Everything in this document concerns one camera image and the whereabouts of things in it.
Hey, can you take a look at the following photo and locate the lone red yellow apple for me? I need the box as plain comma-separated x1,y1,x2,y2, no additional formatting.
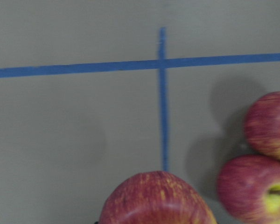
98,171,217,224

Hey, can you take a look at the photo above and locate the red yellow apple beside tape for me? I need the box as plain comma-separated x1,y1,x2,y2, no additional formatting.
244,91,280,160

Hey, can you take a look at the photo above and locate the red yellow apple far front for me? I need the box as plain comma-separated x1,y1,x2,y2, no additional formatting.
217,154,280,224

